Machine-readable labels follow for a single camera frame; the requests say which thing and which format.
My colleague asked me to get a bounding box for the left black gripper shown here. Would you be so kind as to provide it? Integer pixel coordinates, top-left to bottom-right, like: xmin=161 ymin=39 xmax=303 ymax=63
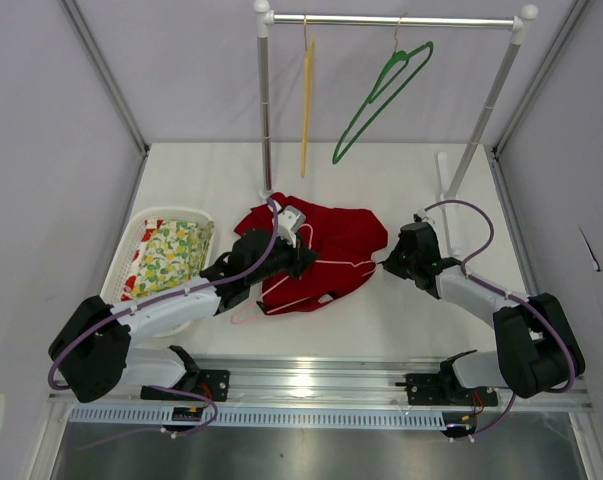
xmin=246 ymin=229 xmax=317 ymax=286

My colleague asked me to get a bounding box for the pink clothes hanger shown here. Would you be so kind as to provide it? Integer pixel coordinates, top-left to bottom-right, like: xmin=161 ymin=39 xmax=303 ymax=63
xmin=255 ymin=221 xmax=388 ymax=316

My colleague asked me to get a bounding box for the red skirt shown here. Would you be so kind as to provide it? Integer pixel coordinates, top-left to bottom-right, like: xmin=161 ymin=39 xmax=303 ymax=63
xmin=257 ymin=192 xmax=388 ymax=316

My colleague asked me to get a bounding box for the green clothes hanger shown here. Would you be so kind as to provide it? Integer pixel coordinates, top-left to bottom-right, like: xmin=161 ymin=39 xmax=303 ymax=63
xmin=332 ymin=15 xmax=435 ymax=165

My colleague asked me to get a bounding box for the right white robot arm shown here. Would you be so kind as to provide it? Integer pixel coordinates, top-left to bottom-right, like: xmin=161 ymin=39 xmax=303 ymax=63
xmin=382 ymin=221 xmax=586 ymax=404

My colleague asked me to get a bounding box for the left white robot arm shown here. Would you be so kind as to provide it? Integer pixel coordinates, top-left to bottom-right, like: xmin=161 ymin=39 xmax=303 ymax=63
xmin=47 ymin=229 xmax=319 ymax=403

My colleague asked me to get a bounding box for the yellow clothes hanger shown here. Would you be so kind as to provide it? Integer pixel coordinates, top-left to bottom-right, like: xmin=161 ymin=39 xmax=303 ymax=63
xmin=300 ymin=17 xmax=315 ymax=179

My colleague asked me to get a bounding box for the lemon print cloth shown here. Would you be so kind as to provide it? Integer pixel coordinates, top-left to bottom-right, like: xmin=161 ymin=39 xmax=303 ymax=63
xmin=120 ymin=219 xmax=215 ymax=301

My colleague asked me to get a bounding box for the white plastic laundry basket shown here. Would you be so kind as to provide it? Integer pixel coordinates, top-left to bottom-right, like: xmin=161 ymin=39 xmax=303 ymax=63
xmin=100 ymin=207 xmax=219 ymax=346

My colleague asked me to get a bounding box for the white clothes rack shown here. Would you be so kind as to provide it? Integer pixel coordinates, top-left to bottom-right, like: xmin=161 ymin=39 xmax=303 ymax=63
xmin=252 ymin=0 xmax=539 ymax=256

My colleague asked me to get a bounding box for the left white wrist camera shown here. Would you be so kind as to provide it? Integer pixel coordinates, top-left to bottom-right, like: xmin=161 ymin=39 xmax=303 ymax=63
xmin=277 ymin=206 xmax=306 ymax=248

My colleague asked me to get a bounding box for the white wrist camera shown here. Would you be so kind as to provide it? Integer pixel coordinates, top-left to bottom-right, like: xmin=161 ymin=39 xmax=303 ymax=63
xmin=277 ymin=206 xmax=306 ymax=248
xmin=413 ymin=209 xmax=435 ymax=226

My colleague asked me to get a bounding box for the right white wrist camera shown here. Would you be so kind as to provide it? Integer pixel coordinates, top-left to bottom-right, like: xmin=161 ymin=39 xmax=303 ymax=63
xmin=413 ymin=209 xmax=435 ymax=226

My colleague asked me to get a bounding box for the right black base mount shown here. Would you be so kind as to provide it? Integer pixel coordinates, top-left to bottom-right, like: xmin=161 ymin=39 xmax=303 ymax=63
xmin=395 ymin=373 xmax=499 ymax=407

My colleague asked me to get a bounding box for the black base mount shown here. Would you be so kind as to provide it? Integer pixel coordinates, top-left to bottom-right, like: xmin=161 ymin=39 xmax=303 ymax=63
xmin=395 ymin=373 xmax=499 ymax=407
xmin=140 ymin=369 xmax=230 ymax=402

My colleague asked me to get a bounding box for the aluminium mounting rail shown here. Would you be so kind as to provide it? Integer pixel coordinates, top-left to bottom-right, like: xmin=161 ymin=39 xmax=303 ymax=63
xmin=48 ymin=355 xmax=592 ymax=413

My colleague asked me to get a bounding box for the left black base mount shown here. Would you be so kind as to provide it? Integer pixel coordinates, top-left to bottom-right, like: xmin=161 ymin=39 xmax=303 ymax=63
xmin=140 ymin=369 xmax=230 ymax=402

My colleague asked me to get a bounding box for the white slotted cable duct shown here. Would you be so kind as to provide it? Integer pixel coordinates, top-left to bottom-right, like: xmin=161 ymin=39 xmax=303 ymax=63
xmin=69 ymin=404 xmax=446 ymax=431

